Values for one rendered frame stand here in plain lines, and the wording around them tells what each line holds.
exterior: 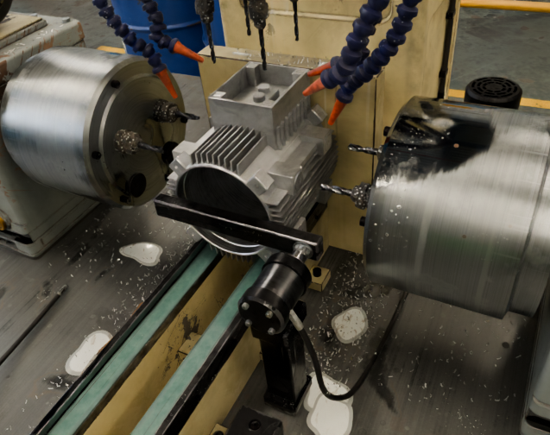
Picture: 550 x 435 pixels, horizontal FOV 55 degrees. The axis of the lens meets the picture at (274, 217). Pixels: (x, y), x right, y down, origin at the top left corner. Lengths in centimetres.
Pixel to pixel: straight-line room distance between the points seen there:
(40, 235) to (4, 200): 10
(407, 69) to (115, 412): 65
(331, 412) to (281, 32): 60
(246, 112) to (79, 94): 26
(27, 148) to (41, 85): 10
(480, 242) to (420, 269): 8
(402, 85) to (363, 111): 12
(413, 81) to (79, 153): 52
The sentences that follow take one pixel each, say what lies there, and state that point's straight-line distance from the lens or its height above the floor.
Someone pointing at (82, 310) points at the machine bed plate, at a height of 80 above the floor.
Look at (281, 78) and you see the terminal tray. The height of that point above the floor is 113.
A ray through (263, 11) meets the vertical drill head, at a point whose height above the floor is 127.
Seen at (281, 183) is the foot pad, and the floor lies 106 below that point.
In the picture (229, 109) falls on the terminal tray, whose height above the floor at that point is 113.
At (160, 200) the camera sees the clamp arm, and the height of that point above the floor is 103.
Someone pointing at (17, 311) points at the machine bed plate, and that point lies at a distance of 104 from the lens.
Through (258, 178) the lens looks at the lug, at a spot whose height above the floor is 109.
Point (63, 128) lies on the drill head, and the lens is 85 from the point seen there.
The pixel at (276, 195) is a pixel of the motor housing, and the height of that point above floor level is 105.
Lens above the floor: 148
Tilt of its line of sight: 40 degrees down
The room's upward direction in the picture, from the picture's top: 7 degrees counter-clockwise
